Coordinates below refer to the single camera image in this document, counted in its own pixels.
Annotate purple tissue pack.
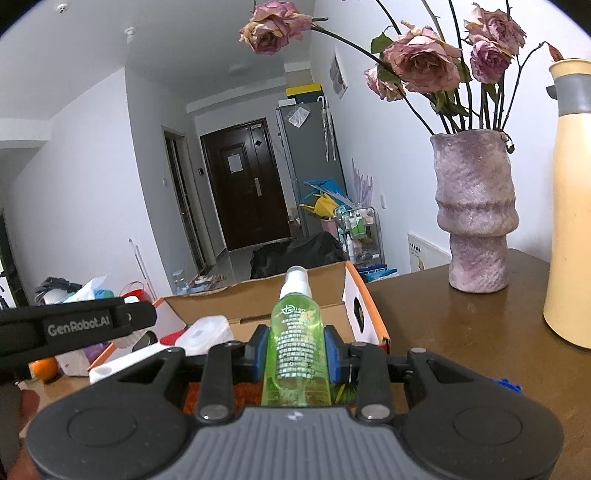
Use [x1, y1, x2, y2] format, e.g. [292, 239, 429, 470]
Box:
[55, 344, 100, 377]

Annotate green spray bottle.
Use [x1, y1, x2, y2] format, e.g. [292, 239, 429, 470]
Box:
[261, 266, 334, 408]

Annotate metal trolley cart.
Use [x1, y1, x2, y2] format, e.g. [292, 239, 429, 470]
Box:
[334, 206, 385, 267]

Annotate white mop pole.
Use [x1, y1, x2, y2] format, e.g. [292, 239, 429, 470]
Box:
[128, 238, 156, 304]

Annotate purple feather decoration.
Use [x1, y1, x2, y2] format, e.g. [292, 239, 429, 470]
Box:
[350, 159, 375, 209]

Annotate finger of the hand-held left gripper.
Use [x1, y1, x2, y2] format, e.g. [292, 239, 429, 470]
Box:
[123, 299, 158, 334]

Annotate white flat board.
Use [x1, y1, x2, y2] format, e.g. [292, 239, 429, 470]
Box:
[407, 232, 452, 273]

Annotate red orange cardboard box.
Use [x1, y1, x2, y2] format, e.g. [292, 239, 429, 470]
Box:
[89, 260, 393, 414]

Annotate yellow bag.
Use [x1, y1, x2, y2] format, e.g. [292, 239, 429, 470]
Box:
[298, 193, 341, 220]

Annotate yellow black box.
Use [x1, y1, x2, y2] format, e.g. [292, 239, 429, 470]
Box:
[286, 82, 323, 98]

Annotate interior side door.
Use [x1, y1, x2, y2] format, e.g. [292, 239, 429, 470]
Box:
[163, 124, 206, 278]

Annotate cream thermos jug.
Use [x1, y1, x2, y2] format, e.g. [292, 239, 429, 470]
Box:
[543, 57, 591, 350]

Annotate pink textured vase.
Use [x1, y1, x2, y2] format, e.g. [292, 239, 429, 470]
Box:
[430, 128, 518, 294]

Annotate white plastic piece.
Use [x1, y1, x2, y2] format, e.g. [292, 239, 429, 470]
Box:
[89, 346, 172, 385]

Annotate dried pink roses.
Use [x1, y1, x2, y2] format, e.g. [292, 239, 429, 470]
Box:
[239, 0, 567, 140]

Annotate dark brown entrance door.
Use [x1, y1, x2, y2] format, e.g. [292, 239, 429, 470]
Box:
[199, 117, 282, 253]

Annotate red plastic basin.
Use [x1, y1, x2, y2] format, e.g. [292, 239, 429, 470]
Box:
[120, 279, 151, 301]

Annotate orange fruit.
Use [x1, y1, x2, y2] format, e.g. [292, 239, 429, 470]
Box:
[28, 356, 60, 383]

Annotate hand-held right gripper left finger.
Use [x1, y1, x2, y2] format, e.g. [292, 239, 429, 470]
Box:
[111, 324, 269, 424]

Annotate blue shopping bag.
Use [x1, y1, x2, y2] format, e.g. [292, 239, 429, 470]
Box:
[302, 177, 352, 206]

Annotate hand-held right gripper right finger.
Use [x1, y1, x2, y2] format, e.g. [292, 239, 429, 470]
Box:
[322, 324, 479, 424]

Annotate white folded umbrella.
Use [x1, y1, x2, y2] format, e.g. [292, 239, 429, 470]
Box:
[318, 95, 338, 162]

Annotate black bag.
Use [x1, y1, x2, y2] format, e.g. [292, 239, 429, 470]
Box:
[250, 231, 350, 280]

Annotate white electrical panel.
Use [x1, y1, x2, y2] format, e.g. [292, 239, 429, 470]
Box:
[329, 48, 348, 100]

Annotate blue floor packet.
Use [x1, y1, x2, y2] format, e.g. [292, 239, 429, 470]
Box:
[357, 263, 399, 284]

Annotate white printed packet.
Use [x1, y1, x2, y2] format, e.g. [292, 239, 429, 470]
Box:
[178, 315, 232, 357]

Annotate person's left hand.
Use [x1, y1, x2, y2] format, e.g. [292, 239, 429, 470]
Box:
[4, 390, 45, 480]

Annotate grey refrigerator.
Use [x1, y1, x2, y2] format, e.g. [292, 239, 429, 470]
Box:
[275, 99, 350, 246]

